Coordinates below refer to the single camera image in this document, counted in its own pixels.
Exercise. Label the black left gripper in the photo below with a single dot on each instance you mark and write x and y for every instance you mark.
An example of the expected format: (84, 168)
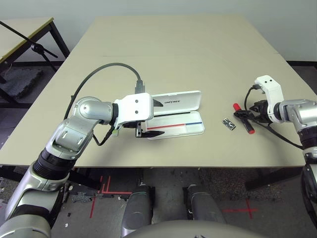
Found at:
(139, 129)

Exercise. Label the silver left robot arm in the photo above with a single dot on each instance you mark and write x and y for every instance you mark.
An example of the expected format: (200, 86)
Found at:
(91, 109)

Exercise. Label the grey robot leg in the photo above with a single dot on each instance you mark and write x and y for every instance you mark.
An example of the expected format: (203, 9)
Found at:
(204, 205)
(138, 210)

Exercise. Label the green highlighter pen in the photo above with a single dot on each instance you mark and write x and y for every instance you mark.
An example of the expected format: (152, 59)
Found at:
(115, 133)

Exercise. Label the black tripod stand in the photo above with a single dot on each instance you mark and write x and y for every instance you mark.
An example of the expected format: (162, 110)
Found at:
(37, 48)

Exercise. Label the grey robot torso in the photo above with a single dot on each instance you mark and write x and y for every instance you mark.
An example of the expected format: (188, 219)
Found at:
(195, 230)

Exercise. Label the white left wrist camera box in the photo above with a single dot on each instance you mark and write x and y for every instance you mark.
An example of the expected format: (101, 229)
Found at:
(136, 104)

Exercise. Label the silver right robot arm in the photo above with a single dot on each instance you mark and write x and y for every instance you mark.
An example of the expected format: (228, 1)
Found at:
(297, 109)

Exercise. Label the grey robot right leg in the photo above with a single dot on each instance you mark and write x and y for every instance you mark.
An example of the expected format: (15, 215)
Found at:
(204, 205)

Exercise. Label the beige side table black frame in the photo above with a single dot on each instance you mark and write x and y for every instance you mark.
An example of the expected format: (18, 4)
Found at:
(24, 28)

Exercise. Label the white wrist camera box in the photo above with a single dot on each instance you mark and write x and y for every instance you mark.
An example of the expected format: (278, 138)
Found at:
(268, 84)
(136, 104)

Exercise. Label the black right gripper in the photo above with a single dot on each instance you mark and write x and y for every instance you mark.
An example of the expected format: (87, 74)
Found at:
(265, 111)

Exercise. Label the grey robot left leg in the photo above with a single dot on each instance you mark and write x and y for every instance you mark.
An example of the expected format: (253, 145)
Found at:
(138, 210)

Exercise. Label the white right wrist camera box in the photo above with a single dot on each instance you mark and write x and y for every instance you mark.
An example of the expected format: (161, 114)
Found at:
(268, 84)

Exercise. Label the white plastic pencil case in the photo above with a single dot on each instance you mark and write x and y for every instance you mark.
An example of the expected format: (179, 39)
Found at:
(180, 99)

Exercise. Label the black marker with red cap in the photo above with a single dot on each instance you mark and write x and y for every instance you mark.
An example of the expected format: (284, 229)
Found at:
(237, 106)

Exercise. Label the dark grey foam mat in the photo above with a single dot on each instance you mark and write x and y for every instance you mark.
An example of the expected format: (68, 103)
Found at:
(19, 80)

